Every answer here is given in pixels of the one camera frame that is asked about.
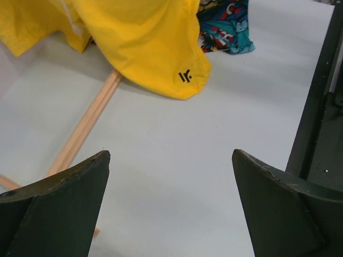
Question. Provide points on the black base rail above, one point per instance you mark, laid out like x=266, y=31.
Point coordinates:
x=316, y=155

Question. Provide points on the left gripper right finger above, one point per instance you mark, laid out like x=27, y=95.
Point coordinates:
x=287, y=215

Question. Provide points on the wooden clothes rack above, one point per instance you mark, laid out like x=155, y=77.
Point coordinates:
x=80, y=133

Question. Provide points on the comic print shorts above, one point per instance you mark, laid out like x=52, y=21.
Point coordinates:
x=224, y=26

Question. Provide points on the yellow shorts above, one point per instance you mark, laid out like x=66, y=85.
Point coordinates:
x=152, y=43

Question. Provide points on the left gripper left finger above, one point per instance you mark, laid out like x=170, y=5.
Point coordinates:
x=55, y=216

